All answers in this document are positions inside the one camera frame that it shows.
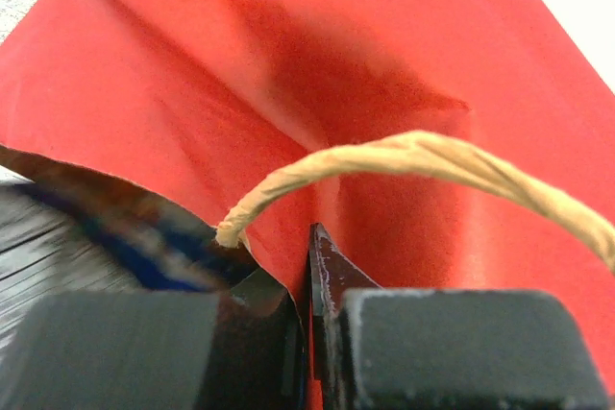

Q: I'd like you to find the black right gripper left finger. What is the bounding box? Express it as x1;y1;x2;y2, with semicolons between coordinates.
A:
1;270;307;409

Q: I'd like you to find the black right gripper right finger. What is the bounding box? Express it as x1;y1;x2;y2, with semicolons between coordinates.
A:
308;224;610;409

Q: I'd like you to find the red brown paper bag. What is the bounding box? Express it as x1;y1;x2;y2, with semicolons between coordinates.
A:
1;0;614;385

